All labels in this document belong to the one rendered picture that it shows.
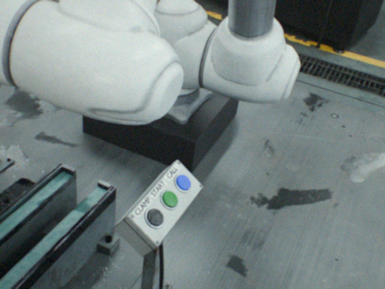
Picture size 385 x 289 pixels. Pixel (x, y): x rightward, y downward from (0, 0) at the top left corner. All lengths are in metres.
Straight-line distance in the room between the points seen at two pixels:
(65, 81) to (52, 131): 0.93
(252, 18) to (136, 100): 0.63
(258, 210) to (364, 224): 0.26
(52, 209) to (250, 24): 0.57
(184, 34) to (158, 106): 0.72
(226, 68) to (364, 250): 0.53
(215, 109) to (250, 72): 0.24
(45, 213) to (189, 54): 0.49
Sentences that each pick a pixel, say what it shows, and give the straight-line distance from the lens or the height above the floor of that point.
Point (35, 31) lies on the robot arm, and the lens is 0.55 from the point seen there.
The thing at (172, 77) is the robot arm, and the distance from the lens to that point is 0.53.
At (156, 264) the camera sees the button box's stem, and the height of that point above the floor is 0.90.
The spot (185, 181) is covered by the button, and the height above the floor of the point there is 1.07.
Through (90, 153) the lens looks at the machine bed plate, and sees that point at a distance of 1.38.
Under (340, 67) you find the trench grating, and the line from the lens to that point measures 3.88.
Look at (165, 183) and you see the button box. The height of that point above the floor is 1.08.
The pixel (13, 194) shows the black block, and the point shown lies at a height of 0.86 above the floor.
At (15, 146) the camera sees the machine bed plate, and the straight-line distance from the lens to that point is 1.42.
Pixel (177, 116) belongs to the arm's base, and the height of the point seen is 0.93.
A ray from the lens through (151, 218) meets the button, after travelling 0.83.
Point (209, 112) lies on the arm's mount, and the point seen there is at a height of 0.91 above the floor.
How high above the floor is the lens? 1.67
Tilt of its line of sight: 38 degrees down
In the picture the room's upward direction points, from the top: 9 degrees clockwise
